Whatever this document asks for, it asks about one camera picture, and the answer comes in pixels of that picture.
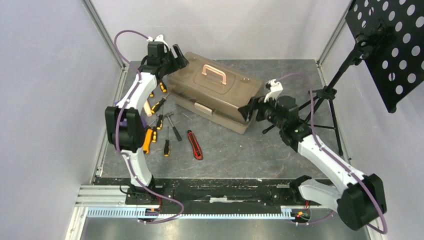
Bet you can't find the orange handled tool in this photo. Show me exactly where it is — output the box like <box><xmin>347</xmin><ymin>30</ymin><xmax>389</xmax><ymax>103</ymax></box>
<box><xmin>142</xmin><ymin>127</ymin><xmax>153</xmax><ymax>154</ymax></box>

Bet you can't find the medium black-yellow screwdriver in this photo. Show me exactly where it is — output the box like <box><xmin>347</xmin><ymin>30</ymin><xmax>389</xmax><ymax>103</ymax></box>
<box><xmin>159</xmin><ymin>81</ymin><xmax>168</xmax><ymax>93</ymax></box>

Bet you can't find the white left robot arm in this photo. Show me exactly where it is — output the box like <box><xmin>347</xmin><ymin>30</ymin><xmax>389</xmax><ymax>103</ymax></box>
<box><xmin>104</xmin><ymin>41</ymin><xmax>189</xmax><ymax>204</ymax></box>

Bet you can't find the thin black-yellow screwdriver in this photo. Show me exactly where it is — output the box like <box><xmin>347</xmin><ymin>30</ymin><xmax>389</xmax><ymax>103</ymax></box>
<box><xmin>151</xmin><ymin>114</ymin><xmax>164</xmax><ymax>143</ymax></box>

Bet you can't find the black-yellow screwdriver near front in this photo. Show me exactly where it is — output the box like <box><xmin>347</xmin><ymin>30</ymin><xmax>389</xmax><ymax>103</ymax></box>
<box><xmin>163</xmin><ymin>127</ymin><xmax>170</xmax><ymax>157</ymax></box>

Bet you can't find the claw hammer black grip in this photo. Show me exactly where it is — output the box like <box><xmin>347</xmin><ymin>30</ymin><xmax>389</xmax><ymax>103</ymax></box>
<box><xmin>164</xmin><ymin>111</ymin><xmax>183</xmax><ymax>141</ymax></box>

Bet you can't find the large black-yellow Phillips screwdriver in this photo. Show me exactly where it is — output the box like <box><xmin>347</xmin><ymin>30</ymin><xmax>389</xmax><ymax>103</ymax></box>
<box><xmin>151</xmin><ymin>94</ymin><xmax>168</xmax><ymax>114</ymax></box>

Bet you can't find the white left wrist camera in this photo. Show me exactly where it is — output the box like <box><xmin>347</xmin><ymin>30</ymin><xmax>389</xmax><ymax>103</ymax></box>
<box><xmin>146</xmin><ymin>34</ymin><xmax>169</xmax><ymax>47</ymax></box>

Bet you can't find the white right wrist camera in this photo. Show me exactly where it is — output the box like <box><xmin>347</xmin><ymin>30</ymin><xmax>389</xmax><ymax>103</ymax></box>
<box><xmin>263</xmin><ymin>79</ymin><xmax>283</xmax><ymax>103</ymax></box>

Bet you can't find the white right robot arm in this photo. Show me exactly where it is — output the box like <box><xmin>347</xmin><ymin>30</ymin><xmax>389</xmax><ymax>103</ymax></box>
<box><xmin>238</xmin><ymin>95</ymin><xmax>388</xmax><ymax>234</ymax></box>

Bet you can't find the black tripod stand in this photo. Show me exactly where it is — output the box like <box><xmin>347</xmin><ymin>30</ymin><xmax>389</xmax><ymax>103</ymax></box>
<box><xmin>262</xmin><ymin>43</ymin><xmax>364</xmax><ymax>157</ymax></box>

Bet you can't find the purple box with grid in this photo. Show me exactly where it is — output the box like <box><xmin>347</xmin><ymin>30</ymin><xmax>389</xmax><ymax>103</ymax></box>
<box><xmin>113</xmin><ymin>101</ymin><xmax>148</xmax><ymax>128</ymax></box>

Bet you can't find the red black utility knife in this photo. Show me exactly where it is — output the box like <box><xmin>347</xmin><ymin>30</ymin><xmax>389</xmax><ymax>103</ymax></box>
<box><xmin>187</xmin><ymin>130</ymin><xmax>203</xmax><ymax>160</ymax></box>

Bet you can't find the aluminium frame rail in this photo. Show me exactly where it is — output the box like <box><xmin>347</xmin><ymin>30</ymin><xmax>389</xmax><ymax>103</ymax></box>
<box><xmin>81</xmin><ymin>0</ymin><xmax>126</xmax><ymax>71</ymax></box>

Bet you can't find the beige translucent tool box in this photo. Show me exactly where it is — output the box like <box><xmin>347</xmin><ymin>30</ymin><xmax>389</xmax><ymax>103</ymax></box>
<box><xmin>167</xmin><ymin>51</ymin><xmax>263</xmax><ymax>134</ymax></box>

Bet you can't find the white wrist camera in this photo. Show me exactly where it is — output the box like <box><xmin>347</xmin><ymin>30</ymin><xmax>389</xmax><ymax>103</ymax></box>
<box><xmin>263</xmin><ymin>79</ymin><xmax>283</xmax><ymax>103</ymax></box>
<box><xmin>146</xmin><ymin>34</ymin><xmax>169</xmax><ymax>47</ymax></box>

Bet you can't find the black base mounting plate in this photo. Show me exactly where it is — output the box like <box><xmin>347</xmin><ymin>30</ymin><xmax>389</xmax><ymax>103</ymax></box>
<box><xmin>94</xmin><ymin>177</ymin><xmax>317</xmax><ymax>215</ymax></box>

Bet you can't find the beige wooden handle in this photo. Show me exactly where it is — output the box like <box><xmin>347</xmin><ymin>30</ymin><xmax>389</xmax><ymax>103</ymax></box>
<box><xmin>143</xmin><ymin>100</ymin><xmax>153</xmax><ymax>117</ymax></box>

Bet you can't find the black perforated panel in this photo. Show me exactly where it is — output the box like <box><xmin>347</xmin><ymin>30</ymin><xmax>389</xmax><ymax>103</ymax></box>
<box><xmin>345</xmin><ymin>0</ymin><xmax>424</xmax><ymax>114</ymax></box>

